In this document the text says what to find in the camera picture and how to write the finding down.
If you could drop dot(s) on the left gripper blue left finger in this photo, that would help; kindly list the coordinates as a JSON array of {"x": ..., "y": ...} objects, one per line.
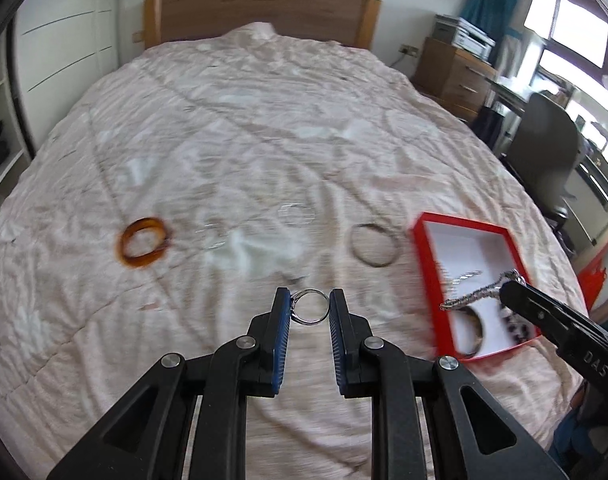
[{"x": 187, "y": 417}]

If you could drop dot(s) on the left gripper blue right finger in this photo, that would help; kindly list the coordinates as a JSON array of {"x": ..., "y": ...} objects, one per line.
[{"x": 430, "y": 419}]

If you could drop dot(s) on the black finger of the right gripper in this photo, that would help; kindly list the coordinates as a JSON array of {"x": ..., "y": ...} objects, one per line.
[{"x": 579, "y": 341}]

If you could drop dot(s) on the amber resin bangle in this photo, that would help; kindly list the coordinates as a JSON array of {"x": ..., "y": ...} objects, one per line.
[{"x": 143, "y": 242}]

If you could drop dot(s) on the thin dark metal bangle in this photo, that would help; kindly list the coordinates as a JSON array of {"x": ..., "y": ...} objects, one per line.
[{"x": 373, "y": 245}]

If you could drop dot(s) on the red jewelry box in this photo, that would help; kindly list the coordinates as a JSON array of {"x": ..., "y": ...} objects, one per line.
[{"x": 464, "y": 263}]

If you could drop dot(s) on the dark brown bangle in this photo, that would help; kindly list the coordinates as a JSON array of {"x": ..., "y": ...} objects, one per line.
[{"x": 468, "y": 332}]

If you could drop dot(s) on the dark desk chair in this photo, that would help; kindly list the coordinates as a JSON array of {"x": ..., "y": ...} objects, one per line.
[{"x": 543, "y": 153}]

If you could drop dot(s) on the pink quilted bedspread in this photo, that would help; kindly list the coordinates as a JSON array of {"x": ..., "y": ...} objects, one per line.
[{"x": 231, "y": 127}]

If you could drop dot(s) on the wooden dresser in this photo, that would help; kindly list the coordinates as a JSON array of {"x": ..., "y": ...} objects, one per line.
[{"x": 453, "y": 78}]

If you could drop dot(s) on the white printer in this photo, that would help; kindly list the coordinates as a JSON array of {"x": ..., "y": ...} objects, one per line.
[{"x": 463, "y": 35}]

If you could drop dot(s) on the teal curtain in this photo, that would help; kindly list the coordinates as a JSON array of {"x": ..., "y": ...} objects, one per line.
[{"x": 496, "y": 0}]

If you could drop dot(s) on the white wardrobe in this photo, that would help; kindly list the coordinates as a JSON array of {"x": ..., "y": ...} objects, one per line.
[{"x": 60, "y": 49}]

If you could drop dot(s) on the wooden headboard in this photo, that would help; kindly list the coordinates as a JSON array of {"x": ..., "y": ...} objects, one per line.
[{"x": 348, "y": 22}]

